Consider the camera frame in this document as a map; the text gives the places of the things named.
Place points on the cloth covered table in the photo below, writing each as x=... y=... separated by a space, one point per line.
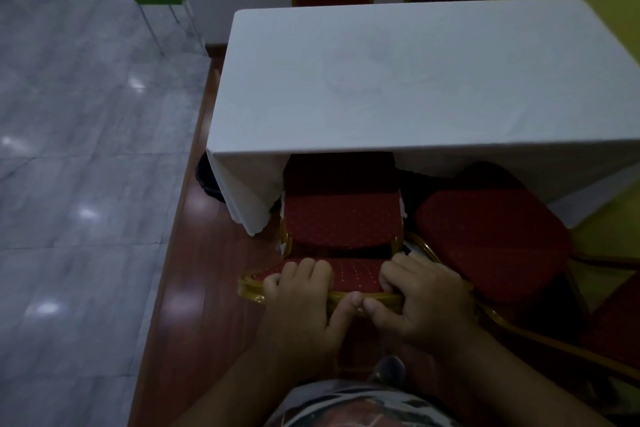
x=400 y=81

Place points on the person's left hand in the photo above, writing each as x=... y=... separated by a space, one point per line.
x=300 y=321

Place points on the white tablecloth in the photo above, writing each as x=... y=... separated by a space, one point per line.
x=450 y=106

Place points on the person's left forearm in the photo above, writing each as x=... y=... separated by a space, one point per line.
x=235 y=391

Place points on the person's right forearm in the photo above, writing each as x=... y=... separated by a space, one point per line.
x=525 y=386

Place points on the person's grey shoe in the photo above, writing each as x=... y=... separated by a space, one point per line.
x=387 y=371

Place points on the black waste bin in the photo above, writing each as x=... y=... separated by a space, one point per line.
x=207 y=181

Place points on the person's patterned shirt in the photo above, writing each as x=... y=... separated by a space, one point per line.
x=360 y=409

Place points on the person's right hand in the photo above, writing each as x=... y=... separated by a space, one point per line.
x=435 y=311

